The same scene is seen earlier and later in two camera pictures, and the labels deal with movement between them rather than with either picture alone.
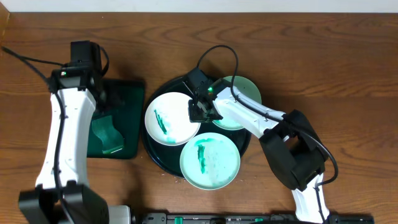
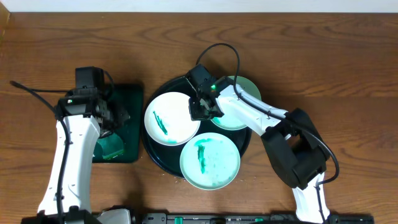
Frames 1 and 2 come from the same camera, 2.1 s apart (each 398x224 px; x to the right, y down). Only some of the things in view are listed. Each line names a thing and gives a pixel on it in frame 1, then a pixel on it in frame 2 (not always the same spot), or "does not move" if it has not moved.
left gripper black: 104,97 to 112,115
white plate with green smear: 167,119 does not move
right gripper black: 194,114 does not move
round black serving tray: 169,157 does not move
